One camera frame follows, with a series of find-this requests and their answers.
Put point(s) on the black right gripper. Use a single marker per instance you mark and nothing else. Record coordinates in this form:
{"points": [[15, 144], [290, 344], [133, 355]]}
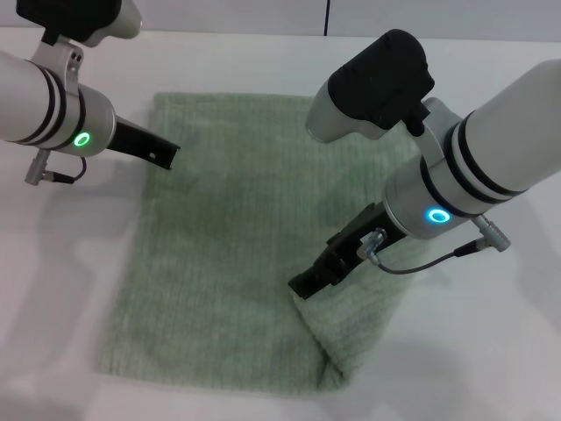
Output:
{"points": [[346, 250]]}

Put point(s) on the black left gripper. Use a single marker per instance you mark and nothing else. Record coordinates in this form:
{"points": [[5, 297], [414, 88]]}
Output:
{"points": [[140, 142]]}

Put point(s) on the green ribbed towel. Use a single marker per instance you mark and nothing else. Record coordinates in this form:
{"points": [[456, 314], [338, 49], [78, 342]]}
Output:
{"points": [[236, 245]]}

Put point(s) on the left wrist camera housing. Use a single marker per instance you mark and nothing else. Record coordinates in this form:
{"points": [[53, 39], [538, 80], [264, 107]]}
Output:
{"points": [[83, 17]]}

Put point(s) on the black vertical wall strip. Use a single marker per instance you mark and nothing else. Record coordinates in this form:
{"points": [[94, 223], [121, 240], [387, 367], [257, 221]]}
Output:
{"points": [[327, 17]]}

